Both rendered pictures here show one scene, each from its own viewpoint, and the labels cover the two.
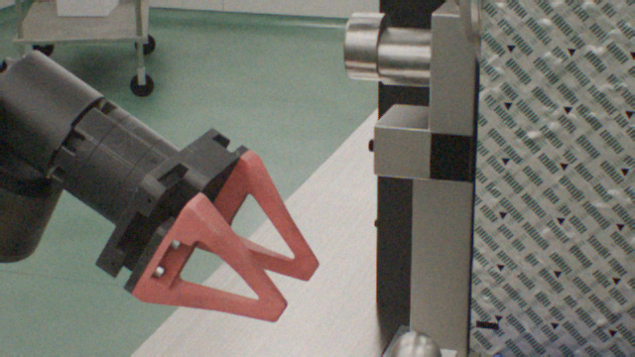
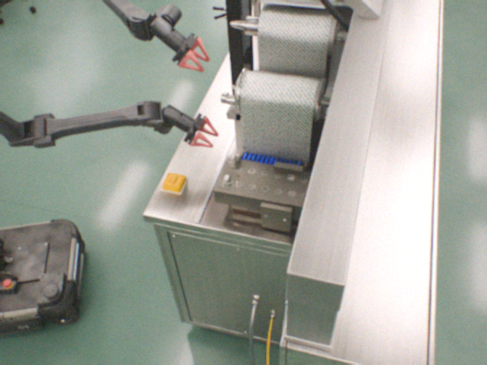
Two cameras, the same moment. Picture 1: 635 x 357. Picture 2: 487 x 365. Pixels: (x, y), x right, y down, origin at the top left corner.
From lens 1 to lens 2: 111 cm
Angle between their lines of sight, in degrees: 29
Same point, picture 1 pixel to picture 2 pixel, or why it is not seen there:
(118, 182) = (185, 128)
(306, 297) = (219, 114)
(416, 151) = (233, 116)
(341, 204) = (227, 80)
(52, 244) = not seen: hidden behind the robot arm
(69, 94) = (175, 114)
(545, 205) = (251, 133)
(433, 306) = (238, 137)
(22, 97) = (168, 115)
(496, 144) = (243, 125)
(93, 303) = (159, 48)
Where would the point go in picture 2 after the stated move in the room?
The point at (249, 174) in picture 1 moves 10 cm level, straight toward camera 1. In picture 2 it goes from (206, 121) to (207, 140)
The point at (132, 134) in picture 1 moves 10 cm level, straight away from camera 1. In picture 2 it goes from (186, 119) to (183, 101)
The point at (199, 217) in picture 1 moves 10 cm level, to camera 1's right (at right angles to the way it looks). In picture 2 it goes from (198, 136) to (228, 134)
